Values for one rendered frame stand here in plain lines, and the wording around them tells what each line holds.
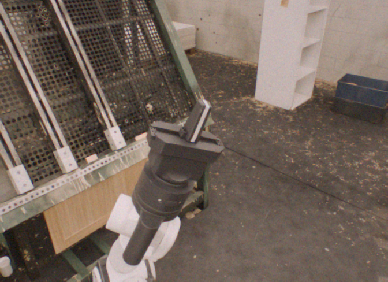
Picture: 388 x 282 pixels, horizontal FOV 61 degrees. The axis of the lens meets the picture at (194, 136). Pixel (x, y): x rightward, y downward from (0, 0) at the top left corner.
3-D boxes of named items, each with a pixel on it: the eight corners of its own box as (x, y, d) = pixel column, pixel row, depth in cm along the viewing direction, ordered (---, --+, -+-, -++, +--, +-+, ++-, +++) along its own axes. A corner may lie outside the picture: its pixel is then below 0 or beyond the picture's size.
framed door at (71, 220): (54, 252, 206) (56, 254, 205) (33, 182, 179) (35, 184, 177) (162, 186, 263) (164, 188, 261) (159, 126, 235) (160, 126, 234)
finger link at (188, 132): (209, 108, 46) (191, 143, 49) (202, 97, 48) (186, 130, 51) (199, 106, 45) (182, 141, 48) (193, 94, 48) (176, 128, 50)
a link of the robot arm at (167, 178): (233, 162, 49) (201, 215, 55) (213, 126, 57) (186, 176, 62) (156, 148, 44) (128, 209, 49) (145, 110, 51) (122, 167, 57)
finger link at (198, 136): (202, 97, 48) (186, 130, 51) (209, 108, 46) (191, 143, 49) (212, 99, 49) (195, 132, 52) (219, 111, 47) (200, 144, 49)
